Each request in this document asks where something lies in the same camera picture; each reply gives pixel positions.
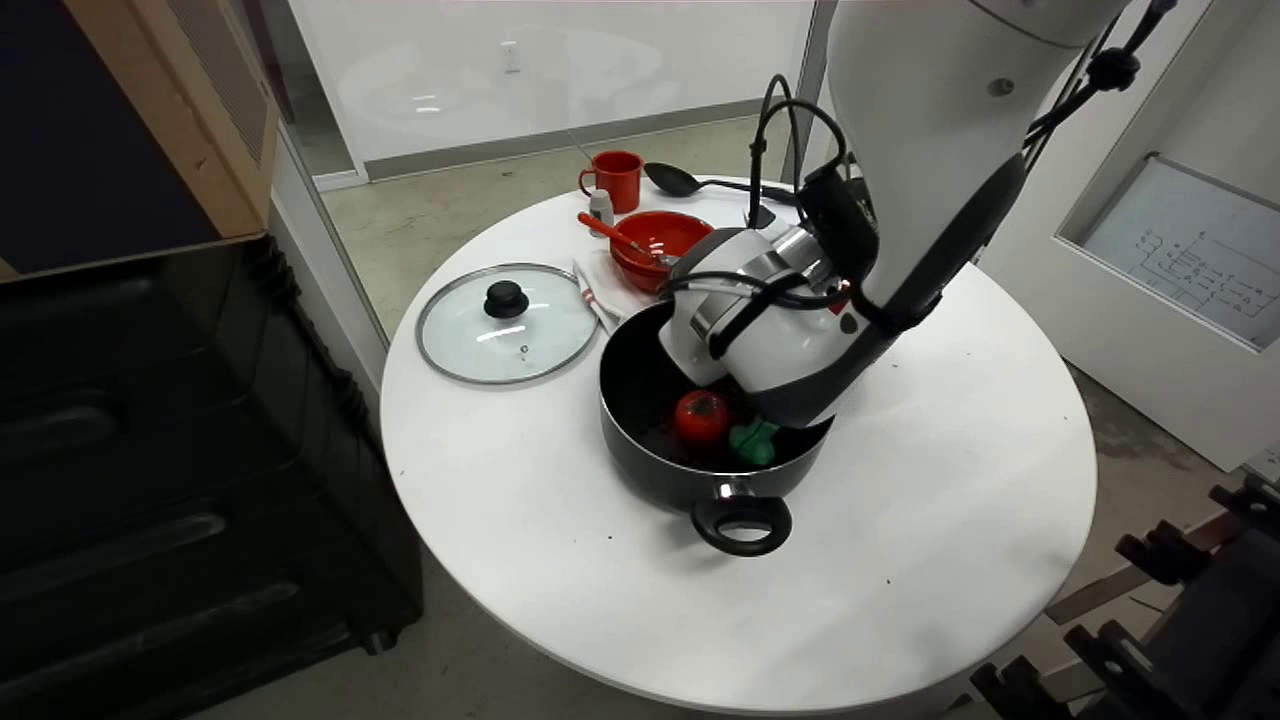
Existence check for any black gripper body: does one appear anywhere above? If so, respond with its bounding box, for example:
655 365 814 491
798 155 884 277

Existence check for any metal utensil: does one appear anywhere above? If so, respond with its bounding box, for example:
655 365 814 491
572 265 626 337

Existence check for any frosted glass wall panel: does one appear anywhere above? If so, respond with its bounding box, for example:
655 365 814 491
285 0 815 173

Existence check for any red mug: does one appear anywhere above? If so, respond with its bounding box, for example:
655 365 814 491
577 147 649 217

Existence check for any red toy tomato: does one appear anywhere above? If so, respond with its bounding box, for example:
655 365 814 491
669 386 735 453

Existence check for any wooden beam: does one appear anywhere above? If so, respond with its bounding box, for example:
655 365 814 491
63 0 275 245

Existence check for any door window panel with writing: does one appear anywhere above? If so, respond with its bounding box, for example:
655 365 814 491
1081 155 1280 350

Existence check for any black equipment rack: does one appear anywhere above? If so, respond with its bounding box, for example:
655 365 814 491
969 464 1280 720

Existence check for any glass pot lid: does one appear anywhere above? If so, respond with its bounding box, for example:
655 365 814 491
412 260 604 386

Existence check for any red plastic spoon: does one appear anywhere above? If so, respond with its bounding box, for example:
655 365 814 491
577 211 671 267

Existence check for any black ladle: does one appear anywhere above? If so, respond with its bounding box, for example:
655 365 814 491
646 160 774 203

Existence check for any black looped wrist cable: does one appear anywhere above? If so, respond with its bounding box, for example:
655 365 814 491
743 70 853 230

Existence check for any red bowl holding spoon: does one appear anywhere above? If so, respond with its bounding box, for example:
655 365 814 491
610 206 715 296

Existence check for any black cooking pot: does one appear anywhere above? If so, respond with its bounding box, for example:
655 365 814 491
592 296 837 555

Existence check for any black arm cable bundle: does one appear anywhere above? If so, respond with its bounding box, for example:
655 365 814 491
1024 0 1186 153

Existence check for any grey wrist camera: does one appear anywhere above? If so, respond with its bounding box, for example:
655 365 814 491
743 225 837 291

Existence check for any white door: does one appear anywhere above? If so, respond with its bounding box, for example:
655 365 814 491
986 0 1280 475

